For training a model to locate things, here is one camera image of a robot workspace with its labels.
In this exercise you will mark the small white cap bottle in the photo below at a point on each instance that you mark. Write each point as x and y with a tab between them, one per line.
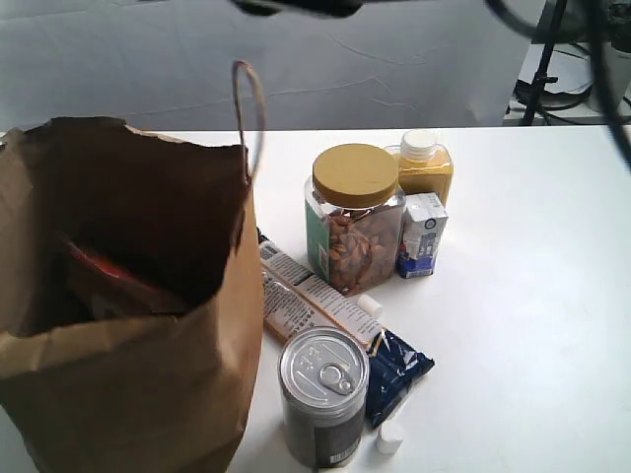
390	437

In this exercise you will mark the clear printed flat package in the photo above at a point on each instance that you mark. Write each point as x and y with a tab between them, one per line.
286	312

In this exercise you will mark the yellow grain bottle white cap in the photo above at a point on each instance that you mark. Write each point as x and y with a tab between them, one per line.
424	164

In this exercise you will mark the can with pull-tab lid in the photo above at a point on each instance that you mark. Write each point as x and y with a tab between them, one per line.
323	375

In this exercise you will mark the small blue white milk carton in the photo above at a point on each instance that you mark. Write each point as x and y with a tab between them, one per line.
424	221

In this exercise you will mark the white cylindrical bottle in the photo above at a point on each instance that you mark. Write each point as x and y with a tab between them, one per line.
617	62

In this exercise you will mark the white paper sheets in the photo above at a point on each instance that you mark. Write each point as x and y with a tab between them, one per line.
568	64

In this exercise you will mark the black tripod stand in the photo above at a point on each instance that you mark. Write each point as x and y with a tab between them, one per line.
547	31

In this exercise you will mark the brown stand-up pouch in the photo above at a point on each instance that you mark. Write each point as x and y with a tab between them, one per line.
110	290

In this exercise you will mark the almond jar with yellow lid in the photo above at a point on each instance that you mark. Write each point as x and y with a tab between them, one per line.
354	209

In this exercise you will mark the white printed tube package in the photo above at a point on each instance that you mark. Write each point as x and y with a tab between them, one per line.
342	312

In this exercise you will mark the dark robot arm overhead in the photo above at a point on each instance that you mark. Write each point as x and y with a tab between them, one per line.
596	30

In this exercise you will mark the brown paper grocery bag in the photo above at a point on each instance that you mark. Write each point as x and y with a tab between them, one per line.
143	394

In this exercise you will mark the dark blue snack packet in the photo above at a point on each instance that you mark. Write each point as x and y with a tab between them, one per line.
395	367

